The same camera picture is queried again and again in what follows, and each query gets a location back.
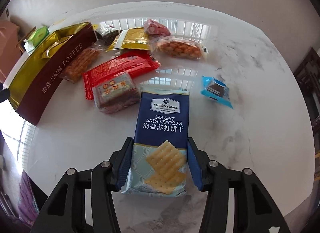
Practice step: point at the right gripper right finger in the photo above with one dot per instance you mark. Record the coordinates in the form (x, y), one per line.
(254, 208)

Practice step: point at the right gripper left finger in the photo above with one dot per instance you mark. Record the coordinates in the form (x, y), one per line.
(82, 201)

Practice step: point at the blue soda cracker packet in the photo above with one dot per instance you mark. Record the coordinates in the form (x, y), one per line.
(159, 155)

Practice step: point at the small blue plum candy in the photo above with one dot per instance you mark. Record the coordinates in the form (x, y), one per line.
(216, 90)

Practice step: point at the sesame brittle block packet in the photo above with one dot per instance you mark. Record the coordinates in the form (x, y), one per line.
(115, 94)

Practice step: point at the clear orange snack bag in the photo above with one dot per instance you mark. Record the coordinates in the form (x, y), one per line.
(73, 72)

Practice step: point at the red foil snack packet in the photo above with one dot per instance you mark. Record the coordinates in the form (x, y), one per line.
(134, 62)

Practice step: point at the large yellow snack packet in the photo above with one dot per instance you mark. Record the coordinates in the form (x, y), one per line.
(54, 41)

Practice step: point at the clear twisted snack bag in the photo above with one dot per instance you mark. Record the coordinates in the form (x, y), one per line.
(178, 48)

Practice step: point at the dark seaweed snack packet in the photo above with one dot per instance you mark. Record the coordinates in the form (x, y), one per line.
(107, 34)

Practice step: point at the gold toffee tin box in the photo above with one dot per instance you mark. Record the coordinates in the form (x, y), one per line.
(37, 79)

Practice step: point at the dark wooden chair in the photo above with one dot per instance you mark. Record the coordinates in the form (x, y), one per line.
(307, 77)

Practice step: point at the pink covered cabinet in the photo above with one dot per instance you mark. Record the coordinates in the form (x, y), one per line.
(9, 53)

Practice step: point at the green tissue pack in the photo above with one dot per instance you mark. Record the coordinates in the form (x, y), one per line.
(35, 39)

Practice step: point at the pink wrapped candy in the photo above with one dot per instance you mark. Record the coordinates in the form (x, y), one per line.
(153, 27)

